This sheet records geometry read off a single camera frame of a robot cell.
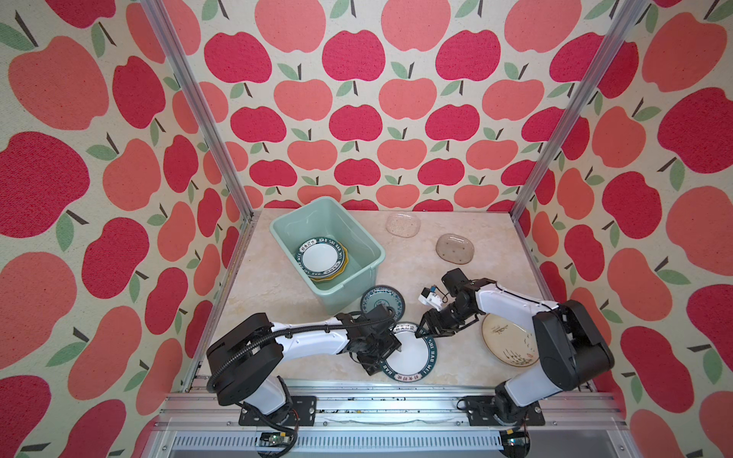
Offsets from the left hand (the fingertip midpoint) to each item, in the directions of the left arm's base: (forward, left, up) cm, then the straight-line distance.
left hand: (403, 362), depth 79 cm
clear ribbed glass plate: (+57, -5, -4) cm, 57 cm away
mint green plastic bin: (+51, +25, +7) cm, 57 cm away
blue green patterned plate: (+23, +5, -3) cm, 24 cm away
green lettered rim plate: (+38, +27, -1) cm, 47 cm away
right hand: (+8, -8, -1) cm, 11 cm away
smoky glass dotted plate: (+44, -25, -4) cm, 50 cm away
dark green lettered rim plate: (+2, -4, -2) cm, 5 cm away
